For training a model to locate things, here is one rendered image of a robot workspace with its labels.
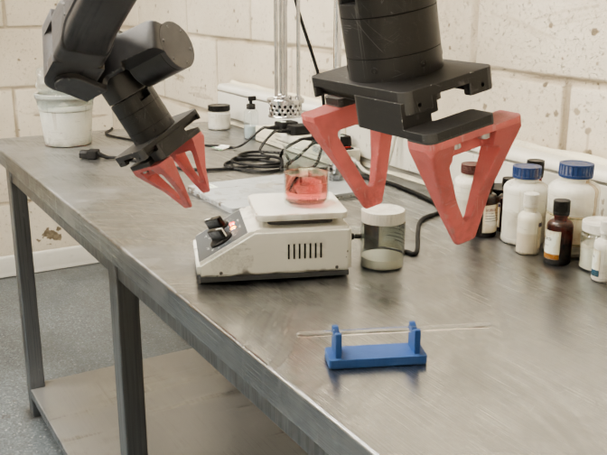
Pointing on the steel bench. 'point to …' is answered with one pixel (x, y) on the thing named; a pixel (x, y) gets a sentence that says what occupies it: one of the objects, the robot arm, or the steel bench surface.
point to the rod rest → (376, 353)
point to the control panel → (226, 231)
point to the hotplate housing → (280, 251)
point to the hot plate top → (265, 208)
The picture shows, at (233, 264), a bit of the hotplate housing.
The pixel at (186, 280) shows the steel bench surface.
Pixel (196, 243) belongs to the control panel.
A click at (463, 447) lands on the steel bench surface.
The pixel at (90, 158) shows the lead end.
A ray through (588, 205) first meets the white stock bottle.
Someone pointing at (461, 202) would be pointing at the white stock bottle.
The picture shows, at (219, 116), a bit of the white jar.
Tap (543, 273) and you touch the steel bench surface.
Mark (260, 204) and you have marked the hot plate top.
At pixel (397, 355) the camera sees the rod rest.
